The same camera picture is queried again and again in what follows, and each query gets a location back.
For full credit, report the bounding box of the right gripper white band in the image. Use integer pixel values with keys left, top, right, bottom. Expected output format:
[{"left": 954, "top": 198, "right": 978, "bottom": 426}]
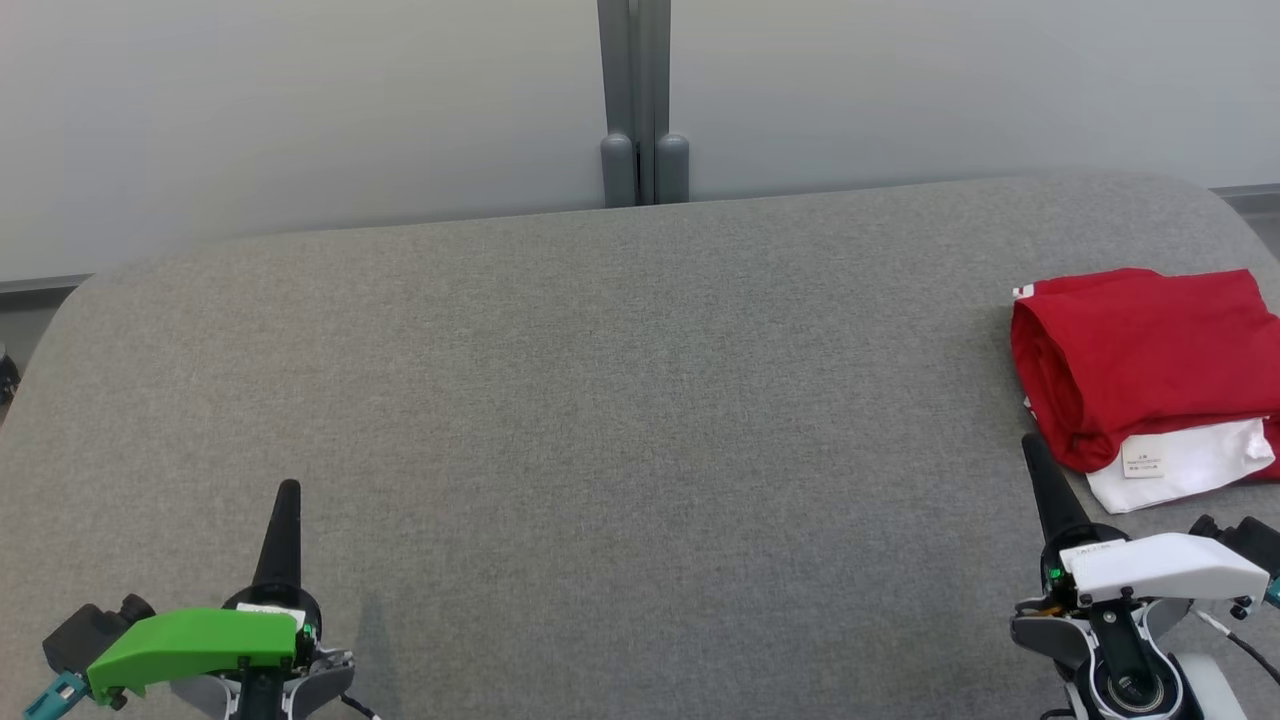
[{"left": 1022, "top": 433, "right": 1271, "bottom": 609}]

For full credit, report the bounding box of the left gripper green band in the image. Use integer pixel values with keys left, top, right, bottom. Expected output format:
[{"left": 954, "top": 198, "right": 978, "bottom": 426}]
[{"left": 87, "top": 478, "right": 324, "bottom": 707}]

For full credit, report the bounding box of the red jersey with white sleeves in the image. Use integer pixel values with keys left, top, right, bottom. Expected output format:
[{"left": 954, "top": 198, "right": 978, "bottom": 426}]
[{"left": 1010, "top": 268, "right": 1280, "bottom": 513}]

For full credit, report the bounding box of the grey fabric sofa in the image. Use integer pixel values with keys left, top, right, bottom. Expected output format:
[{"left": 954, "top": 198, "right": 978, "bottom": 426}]
[{"left": 0, "top": 172, "right": 1280, "bottom": 720}]

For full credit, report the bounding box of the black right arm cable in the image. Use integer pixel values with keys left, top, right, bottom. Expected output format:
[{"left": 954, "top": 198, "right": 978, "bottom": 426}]
[{"left": 1195, "top": 585, "right": 1280, "bottom": 691}]

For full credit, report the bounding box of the grey partition post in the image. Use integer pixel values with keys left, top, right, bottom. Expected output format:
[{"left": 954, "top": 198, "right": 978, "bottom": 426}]
[{"left": 597, "top": 0, "right": 691, "bottom": 208}]

